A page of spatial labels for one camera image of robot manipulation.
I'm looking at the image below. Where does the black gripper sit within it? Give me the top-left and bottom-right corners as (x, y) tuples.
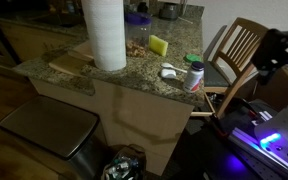
(250, 27), (288, 86)

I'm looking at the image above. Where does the white pill bottle dark cap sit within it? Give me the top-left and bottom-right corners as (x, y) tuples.
(182, 61), (206, 95)

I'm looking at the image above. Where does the brown cardboard box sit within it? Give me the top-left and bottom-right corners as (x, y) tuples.
(250, 58), (288, 113)

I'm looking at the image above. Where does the wooden chair grey cushion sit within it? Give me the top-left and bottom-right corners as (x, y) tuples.
(190, 17), (270, 120)

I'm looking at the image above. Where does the green round lid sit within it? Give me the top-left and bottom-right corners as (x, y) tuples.
(183, 53), (202, 64)

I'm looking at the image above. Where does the thin white stick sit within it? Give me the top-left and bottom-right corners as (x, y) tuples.
(178, 16), (194, 25)

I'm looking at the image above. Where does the black robot cart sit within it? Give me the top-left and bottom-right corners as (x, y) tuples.
(180, 98), (288, 180)

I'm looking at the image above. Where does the small white case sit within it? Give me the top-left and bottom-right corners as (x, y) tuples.
(159, 68), (178, 80)

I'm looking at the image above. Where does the white spoon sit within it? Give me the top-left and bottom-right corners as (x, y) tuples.
(160, 62), (188, 74)

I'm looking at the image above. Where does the yellow sponge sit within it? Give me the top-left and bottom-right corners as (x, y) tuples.
(148, 34), (169, 57)

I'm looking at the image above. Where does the beige kitchen counter island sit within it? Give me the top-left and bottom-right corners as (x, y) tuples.
(12, 4), (207, 177)

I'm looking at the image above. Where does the clear jar purple lid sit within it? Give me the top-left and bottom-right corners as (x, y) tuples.
(123, 12), (153, 58)

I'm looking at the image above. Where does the small dark jar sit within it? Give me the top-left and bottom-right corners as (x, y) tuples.
(137, 2), (149, 15)

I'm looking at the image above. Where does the white paper towel roll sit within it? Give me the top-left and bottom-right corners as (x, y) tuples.
(80, 0), (128, 72)

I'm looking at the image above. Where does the bag of empty bottles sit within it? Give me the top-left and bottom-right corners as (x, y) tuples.
(102, 143), (148, 180)

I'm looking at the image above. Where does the wooden cutting board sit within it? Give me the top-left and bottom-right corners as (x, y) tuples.
(48, 39), (95, 78)

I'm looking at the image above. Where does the stainless steel trash can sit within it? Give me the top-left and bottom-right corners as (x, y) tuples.
(0, 94), (102, 180)

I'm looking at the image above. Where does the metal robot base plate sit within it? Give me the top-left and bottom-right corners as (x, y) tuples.
(228, 126), (288, 180)

